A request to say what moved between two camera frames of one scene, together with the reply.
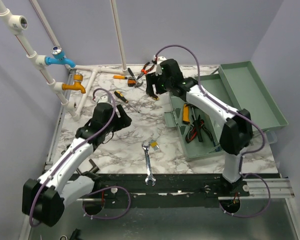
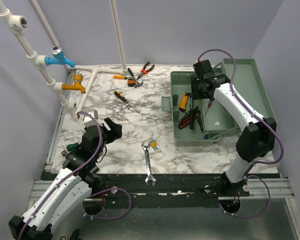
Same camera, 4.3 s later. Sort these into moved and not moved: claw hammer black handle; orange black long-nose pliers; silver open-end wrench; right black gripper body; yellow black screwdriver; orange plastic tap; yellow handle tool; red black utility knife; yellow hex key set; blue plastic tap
Moved: claw hammer black handle; yellow handle tool; right black gripper body; red black utility knife
Not moved: yellow black screwdriver; blue plastic tap; orange plastic tap; yellow hex key set; silver open-end wrench; orange black long-nose pliers
